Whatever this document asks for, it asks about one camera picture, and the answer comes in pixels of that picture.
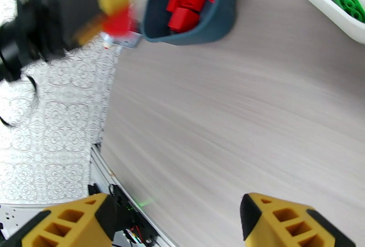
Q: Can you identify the dark teal plastic container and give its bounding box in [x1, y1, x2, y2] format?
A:
[141, 0, 237, 46]

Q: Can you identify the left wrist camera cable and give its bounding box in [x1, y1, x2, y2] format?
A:
[0, 74, 39, 127]

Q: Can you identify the white plastic container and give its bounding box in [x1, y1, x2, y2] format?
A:
[282, 0, 365, 44]

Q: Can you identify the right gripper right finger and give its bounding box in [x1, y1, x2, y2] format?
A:
[240, 193, 357, 247]

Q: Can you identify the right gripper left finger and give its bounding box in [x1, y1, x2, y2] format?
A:
[0, 193, 118, 247]

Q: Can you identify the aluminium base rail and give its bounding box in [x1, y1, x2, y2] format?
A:
[89, 143, 180, 247]

